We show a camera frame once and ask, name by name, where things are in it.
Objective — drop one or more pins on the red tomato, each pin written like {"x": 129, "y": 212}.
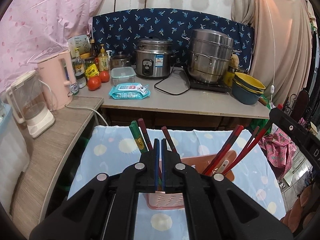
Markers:
{"x": 94, "y": 83}
{"x": 104, "y": 76}

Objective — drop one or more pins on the pink electric kettle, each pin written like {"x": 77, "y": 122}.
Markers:
{"x": 58, "y": 75}

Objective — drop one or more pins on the clear food container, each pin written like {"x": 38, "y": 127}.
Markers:
{"x": 122, "y": 75}

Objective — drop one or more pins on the pink floral cloth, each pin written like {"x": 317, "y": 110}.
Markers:
{"x": 279, "y": 150}

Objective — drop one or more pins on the dark maroon chopstick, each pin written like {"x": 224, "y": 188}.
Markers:
{"x": 169, "y": 139}
{"x": 145, "y": 134}

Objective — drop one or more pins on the silver rice cooker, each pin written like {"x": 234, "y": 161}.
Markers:
{"x": 153, "y": 58}

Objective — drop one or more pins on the red tomato left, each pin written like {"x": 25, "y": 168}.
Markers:
{"x": 94, "y": 83}

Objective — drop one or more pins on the small steel pot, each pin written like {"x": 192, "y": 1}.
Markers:
{"x": 120, "y": 60}

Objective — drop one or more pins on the blue wet wipes pack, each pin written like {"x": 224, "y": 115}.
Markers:
{"x": 130, "y": 91}

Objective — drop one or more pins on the stacked yellow blue bowls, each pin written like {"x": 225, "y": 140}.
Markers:
{"x": 246, "y": 88}

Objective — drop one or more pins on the black induction cooker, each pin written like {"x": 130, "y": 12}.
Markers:
{"x": 198, "y": 85}

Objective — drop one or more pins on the pink perforated utensil holder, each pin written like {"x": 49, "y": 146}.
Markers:
{"x": 184, "y": 182}

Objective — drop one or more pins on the red tomato right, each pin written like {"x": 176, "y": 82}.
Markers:
{"x": 104, "y": 76}

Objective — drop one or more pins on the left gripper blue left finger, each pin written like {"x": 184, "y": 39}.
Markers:
{"x": 156, "y": 163}

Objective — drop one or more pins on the navy patterned cloth backsplash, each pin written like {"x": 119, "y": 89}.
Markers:
{"x": 120, "y": 31}

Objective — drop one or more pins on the pink dotted curtain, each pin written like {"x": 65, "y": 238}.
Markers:
{"x": 34, "y": 29}

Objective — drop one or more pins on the yellow oil bottle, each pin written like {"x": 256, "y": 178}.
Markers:
{"x": 103, "y": 59}

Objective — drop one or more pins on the white blender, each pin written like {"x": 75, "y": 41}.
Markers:
{"x": 25, "y": 96}

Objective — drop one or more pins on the green chopstick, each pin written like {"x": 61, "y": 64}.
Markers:
{"x": 138, "y": 136}

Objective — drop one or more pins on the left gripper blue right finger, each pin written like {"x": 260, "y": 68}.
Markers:
{"x": 163, "y": 151}

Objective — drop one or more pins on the stainless steel steamer pot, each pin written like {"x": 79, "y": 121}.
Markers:
{"x": 210, "y": 53}

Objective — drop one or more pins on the beige curtain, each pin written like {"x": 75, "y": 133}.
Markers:
{"x": 282, "y": 44}

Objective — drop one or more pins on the white dish rack bin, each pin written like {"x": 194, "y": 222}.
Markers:
{"x": 14, "y": 158}

